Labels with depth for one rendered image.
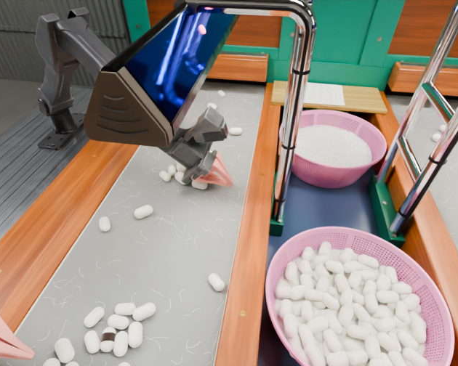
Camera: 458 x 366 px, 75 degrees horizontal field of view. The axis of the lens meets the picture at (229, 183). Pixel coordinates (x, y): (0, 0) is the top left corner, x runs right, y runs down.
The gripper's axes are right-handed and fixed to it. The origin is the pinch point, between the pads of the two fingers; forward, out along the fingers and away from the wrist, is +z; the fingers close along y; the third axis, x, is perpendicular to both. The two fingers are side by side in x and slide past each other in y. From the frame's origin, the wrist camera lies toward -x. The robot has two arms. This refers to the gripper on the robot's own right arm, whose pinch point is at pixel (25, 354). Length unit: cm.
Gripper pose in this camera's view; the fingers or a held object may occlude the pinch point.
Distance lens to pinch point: 47.1
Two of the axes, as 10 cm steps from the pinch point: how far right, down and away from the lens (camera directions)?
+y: 1.7, -6.7, 7.2
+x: -6.4, 4.9, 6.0
